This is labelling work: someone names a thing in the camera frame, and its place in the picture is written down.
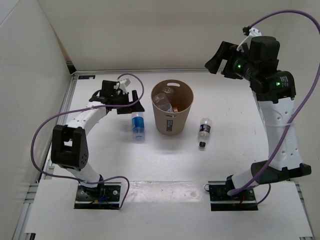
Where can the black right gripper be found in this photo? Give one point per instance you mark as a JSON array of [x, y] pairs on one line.
[[226, 52]]

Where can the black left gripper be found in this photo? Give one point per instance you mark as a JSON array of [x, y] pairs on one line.
[[135, 107]]

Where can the clear bottle blue cap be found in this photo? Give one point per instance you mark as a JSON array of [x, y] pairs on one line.
[[138, 126]]

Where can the clear bottle blue orange label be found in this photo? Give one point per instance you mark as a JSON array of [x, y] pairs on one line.
[[162, 100]]

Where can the clear bottle black label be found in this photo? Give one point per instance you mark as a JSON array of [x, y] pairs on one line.
[[204, 132]]

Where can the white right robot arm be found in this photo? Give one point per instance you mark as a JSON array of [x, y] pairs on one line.
[[274, 93]]

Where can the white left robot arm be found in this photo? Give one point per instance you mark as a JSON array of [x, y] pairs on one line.
[[69, 142]]

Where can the orange packet inside bin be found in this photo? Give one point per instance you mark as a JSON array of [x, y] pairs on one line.
[[175, 109]]

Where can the beige round waste bin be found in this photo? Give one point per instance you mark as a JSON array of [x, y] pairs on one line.
[[171, 101]]

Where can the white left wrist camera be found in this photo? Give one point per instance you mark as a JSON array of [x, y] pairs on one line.
[[121, 86]]

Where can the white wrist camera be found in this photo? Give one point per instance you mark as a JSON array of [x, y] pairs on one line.
[[121, 86], [249, 32]]

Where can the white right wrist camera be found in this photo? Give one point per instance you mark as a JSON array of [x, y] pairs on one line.
[[249, 32]]

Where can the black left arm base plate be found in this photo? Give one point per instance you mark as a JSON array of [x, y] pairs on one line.
[[103, 197]]

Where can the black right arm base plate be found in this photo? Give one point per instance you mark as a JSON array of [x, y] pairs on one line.
[[220, 201]]

